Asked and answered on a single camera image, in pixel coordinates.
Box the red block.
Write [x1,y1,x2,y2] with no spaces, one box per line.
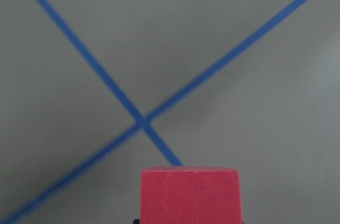
[139,166,244,223]

